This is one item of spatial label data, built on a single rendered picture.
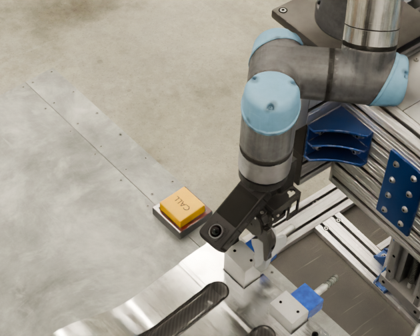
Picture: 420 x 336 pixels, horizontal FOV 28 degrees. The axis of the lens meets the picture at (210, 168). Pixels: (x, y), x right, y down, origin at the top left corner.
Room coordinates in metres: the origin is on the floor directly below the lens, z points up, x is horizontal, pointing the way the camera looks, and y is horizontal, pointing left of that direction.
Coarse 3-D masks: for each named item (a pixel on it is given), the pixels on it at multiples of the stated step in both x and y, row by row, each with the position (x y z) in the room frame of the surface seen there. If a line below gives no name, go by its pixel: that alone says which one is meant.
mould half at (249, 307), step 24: (192, 264) 0.79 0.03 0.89; (216, 264) 0.79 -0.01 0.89; (168, 288) 0.74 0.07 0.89; (192, 288) 0.74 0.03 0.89; (240, 288) 0.74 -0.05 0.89; (264, 288) 0.74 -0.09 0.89; (120, 312) 0.69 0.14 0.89; (144, 312) 0.70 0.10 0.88; (168, 312) 0.70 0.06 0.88; (216, 312) 0.70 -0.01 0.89; (240, 312) 0.70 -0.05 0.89; (264, 312) 0.70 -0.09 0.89
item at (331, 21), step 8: (320, 0) 1.26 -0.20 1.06; (328, 0) 1.22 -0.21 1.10; (336, 0) 1.21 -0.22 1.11; (344, 0) 1.20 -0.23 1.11; (320, 8) 1.23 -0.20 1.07; (328, 8) 1.21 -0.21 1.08; (336, 8) 1.20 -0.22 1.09; (344, 8) 1.19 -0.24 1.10; (320, 16) 1.22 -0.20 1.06; (328, 16) 1.21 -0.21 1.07; (336, 16) 1.20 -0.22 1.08; (344, 16) 1.19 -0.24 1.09; (320, 24) 1.22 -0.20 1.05; (328, 24) 1.20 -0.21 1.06; (336, 24) 1.19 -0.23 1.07; (344, 24) 1.18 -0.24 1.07; (328, 32) 1.20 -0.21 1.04; (336, 32) 1.18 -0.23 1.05
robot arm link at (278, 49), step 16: (272, 32) 0.93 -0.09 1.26; (288, 32) 0.93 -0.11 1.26; (256, 48) 0.90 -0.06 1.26; (272, 48) 0.89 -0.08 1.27; (288, 48) 0.89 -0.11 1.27; (304, 48) 0.89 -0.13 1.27; (320, 48) 0.89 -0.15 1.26; (256, 64) 0.87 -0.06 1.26; (272, 64) 0.86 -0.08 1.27; (288, 64) 0.86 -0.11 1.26; (304, 64) 0.86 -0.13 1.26; (320, 64) 0.86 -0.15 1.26; (304, 80) 0.85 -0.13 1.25; (320, 80) 0.85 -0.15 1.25; (304, 96) 0.85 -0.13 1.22; (320, 96) 0.84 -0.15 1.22
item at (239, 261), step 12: (288, 228) 0.84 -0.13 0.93; (240, 240) 0.80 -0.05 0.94; (228, 252) 0.77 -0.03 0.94; (240, 252) 0.77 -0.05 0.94; (252, 252) 0.77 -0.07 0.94; (228, 264) 0.77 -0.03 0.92; (240, 264) 0.75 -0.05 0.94; (252, 264) 0.75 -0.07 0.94; (240, 276) 0.75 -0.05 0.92; (252, 276) 0.75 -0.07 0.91
